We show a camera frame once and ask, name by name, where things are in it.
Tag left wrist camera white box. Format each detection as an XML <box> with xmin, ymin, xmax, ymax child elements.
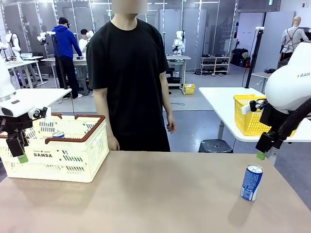
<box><xmin>32</xmin><ymin>106</ymin><xmax>52</xmax><ymax>123</ymax></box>

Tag white table with cable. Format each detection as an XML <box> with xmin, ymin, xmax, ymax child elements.
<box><xmin>14</xmin><ymin>87</ymin><xmax>73</xmax><ymax>110</ymax></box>

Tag yellow plastic basket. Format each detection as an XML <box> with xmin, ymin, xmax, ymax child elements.
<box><xmin>233</xmin><ymin>94</ymin><xmax>298</xmax><ymax>136</ymax></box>

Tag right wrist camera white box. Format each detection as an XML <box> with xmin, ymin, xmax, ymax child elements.
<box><xmin>241</xmin><ymin>100</ymin><xmax>262</xmax><ymax>115</ymax></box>

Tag black tripod pole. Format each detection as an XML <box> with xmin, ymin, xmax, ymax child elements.
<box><xmin>52</xmin><ymin>35</ymin><xmax>70</xmax><ymax>90</ymax></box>

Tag grey plastic stool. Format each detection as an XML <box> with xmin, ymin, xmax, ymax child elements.
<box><xmin>77</xmin><ymin>78</ymin><xmax>90</xmax><ymax>96</ymax></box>

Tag person in black t-shirt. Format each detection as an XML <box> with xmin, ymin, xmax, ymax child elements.
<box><xmin>86</xmin><ymin>18</ymin><xmax>176</xmax><ymax>152</ymax></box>

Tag seated person in white shirt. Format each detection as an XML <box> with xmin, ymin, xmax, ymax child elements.
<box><xmin>78</xmin><ymin>29</ymin><xmax>89</xmax><ymax>53</ymax></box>

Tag person's left hand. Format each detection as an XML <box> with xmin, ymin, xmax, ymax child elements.
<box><xmin>166</xmin><ymin>113</ymin><xmax>176</xmax><ymax>134</ymax></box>

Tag person's left forearm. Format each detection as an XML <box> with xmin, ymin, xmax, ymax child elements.
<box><xmin>159</xmin><ymin>72</ymin><xmax>174</xmax><ymax>117</ymax></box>

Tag person's right hand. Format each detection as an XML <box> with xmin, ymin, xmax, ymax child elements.
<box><xmin>106</xmin><ymin>135</ymin><xmax>121</xmax><ymax>151</ymax></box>

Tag black right arm cable sleeve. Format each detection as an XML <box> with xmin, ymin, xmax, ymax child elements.
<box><xmin>276</xmin><ymin>97</ymin><xmax>311</xmax><ymax>144</ymax></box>

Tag white lab desk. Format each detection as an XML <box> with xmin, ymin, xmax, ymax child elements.
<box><xmin>41</xmin><ymin>56</ymin><xmax>88</xmax><ymax>96</ymax></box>
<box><xmin>166</xmin><ymin>55</ymin><xmax>191</xmax><ymax>94</ymax></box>

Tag small white lab robot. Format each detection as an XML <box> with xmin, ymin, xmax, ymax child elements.
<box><xmin>37</xmin><ymin>31</ymin><xmax>57</xmax><ymax>46</ymax></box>
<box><xmin>86</xmin><ymin>30</ymin><xmax>95</xmax><ymax>47</ymax></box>
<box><xmin>172</xmin><ymin>30</ymin><xmax>186</xmax><ymax>55</ymax></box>
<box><xmin>4</xmin><ymin>30</ymin><xmax>21</xmax><ymax>62</ymax></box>

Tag person's right forearm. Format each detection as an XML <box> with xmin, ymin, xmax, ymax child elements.
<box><xmin>93</xmin><ymin>88</ymin><xmax>115</xmax><ymax>139</ymax></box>

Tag mannequin with grey shirt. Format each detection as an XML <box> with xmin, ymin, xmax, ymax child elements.
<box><xmin>280</xmin><ymin>16</ymin><xmax>310</xmax><ymax>60</ymax></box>

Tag short blue white-print can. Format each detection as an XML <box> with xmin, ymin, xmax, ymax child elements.
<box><xmin>240</xmin><ymin>164</ymin><xmax>264</xmax><ymax>202</ymax></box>

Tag black stool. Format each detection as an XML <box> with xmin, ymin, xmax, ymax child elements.
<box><xmin>198</xmin><ymin>139</ymin><xmax>234</xmax><ymax>154</ymax></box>

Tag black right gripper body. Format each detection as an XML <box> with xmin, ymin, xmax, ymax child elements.
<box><xmin>259</xmin><ymin>102</ymin><xmax>290</xmax><ymax>133</ymax></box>

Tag large white table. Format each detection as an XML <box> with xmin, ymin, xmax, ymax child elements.
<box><xmin>198</xmin><ymin>86</ymin><xmax>311</xmax><ymax>143</ymax></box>

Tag black pole with white camera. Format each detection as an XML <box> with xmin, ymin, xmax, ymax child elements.
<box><xmin>244</xmin><ymin>27</ymin><xmax>265</xmax><ymax>89</ymax></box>

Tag black bag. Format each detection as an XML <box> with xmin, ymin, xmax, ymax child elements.
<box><xmin>230</xmin><ymin>48</ymin><xmax>250</xmax><ymax>67</ymax></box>

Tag man in blue hoodie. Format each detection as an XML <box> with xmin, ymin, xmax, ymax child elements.
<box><xmin>52</xmin><ymin>17</ymin><xmax>84</xmax><ymax>100</ymax></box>

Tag white shoe rack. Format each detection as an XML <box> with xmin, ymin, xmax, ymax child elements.
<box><xmin>200</xmin><ymin>56</ymin><xmax>231</xmax><ymax>76</ymax></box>

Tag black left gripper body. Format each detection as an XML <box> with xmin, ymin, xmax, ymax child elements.
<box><xmin>0</xmin><ymin>113</ymin><xmax>34</xmax><ymax>139</ymax></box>

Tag cream shopping basket brown handles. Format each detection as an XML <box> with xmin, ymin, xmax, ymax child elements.
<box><xmin>0</xmin><ymin>114</ymin><xmax>110</xmax><ymax>183</ymax></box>

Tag dark wicker basket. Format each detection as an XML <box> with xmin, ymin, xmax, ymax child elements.
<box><xmin>277</xmin><ymin>59</ymin><xmax>291</xmax><ymax>70</ymax></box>

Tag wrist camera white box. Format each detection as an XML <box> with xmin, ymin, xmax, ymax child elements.
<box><xmin>32</xmin><ymin>106</ymin><xmax>52</xmax><ymax>123</ymax></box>
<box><xmin>241</xmin><ymin>100</ymin><xmax>262</xmax><ymax>115</ymax></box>

